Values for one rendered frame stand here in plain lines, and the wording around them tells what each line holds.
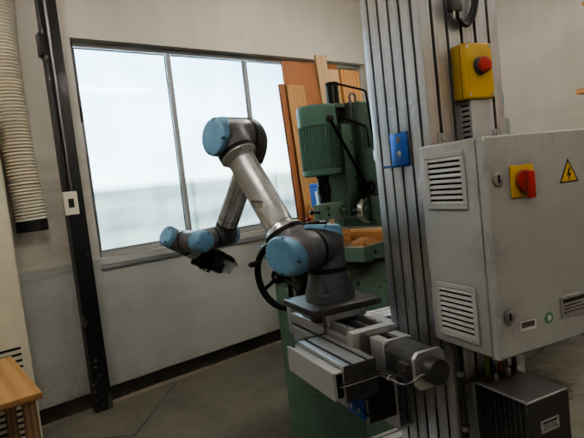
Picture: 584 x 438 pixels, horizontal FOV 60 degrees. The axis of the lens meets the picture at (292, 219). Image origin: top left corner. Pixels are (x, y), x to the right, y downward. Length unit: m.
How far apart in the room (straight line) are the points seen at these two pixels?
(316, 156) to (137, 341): 1.75
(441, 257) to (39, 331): 2.42
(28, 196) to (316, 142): 1.52
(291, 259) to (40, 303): 2.01
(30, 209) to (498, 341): 2.36
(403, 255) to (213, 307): 2.30
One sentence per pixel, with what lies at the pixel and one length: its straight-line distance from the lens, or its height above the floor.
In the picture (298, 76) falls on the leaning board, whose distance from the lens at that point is 4.07.
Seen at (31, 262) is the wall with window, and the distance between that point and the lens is 3.12.
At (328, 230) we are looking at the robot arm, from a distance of 1.48.
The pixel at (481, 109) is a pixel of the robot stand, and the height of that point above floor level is 1.31.
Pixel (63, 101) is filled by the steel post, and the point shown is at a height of 1.77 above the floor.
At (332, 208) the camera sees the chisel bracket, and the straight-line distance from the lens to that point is 2.29.
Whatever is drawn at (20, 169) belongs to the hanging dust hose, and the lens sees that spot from 2.93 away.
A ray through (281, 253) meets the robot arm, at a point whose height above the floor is 0.99.
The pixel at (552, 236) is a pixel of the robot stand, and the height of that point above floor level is 1.00.
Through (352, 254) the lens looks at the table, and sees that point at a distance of 2.04.
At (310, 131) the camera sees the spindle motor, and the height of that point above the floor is 1.39.
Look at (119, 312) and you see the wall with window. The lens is 3.29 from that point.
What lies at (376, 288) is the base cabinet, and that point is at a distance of 2.24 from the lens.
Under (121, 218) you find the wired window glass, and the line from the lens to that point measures 3.33.
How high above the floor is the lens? 1.18
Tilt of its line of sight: 4 degrees down
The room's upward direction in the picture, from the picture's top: 6 degrees counter-clockwise
